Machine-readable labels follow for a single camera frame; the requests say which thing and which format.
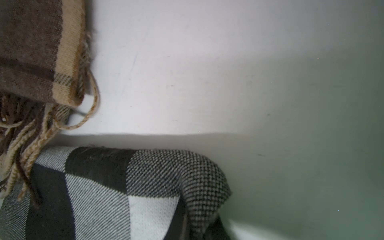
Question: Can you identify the grey black checkered scarf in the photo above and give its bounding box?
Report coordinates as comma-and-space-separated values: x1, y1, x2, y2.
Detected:
1, 147, 231, 240

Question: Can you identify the brown plaid fringed scarf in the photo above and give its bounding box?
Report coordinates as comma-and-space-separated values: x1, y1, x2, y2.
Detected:
1, 1, 100, 208

